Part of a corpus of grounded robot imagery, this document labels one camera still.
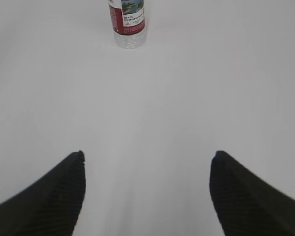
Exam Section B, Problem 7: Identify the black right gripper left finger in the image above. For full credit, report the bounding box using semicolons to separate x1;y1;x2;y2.
0;150;86;236

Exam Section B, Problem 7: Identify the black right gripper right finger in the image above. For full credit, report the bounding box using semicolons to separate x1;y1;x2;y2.
209;150;295;236

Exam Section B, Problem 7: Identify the clear plastic water bottle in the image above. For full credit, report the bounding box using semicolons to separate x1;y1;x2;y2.
108;0;147;49

